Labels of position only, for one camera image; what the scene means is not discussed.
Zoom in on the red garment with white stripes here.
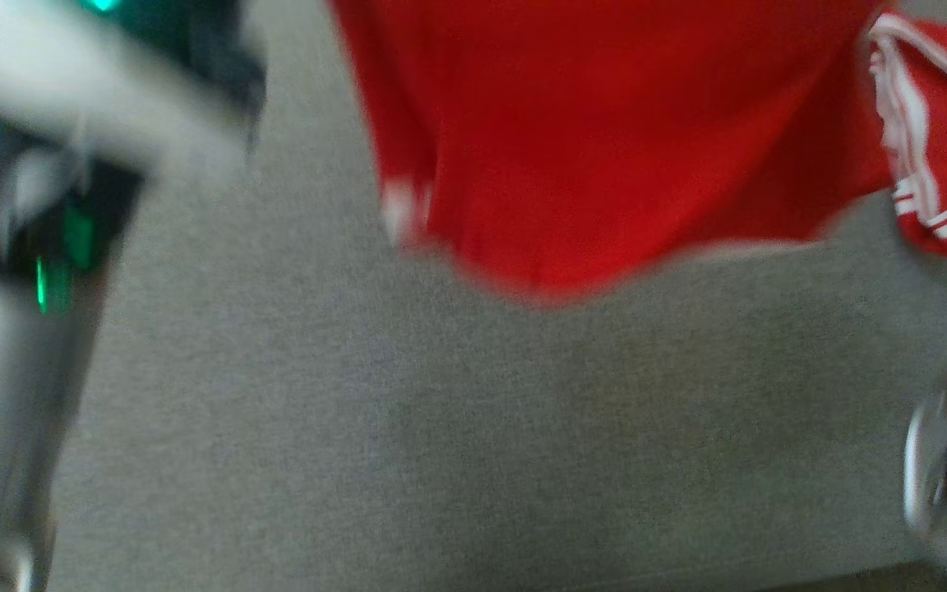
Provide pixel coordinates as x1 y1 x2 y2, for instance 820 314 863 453
328 0 947 303

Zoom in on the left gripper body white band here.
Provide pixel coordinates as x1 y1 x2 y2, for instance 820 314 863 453
0 0 270 186

